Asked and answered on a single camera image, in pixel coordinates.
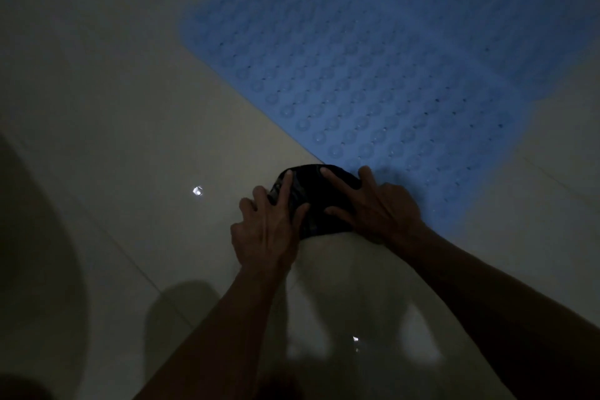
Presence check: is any blue rubber bath mat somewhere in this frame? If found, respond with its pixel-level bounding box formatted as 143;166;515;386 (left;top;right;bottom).
180;0;600;230

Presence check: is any person's left forearm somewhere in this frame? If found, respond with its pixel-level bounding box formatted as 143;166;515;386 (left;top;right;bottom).
133;267;288;400

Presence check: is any black cloth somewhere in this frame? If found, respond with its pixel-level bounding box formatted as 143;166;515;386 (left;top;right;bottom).
267;163;363;241

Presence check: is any person's right hand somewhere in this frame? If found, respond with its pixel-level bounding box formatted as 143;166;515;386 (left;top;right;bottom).
320;165;428;251

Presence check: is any person's right forearm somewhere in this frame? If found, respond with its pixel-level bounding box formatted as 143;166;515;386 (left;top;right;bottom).
393;224;600;400

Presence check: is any person's left hand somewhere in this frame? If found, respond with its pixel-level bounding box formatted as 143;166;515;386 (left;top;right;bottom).
230;169;312;275

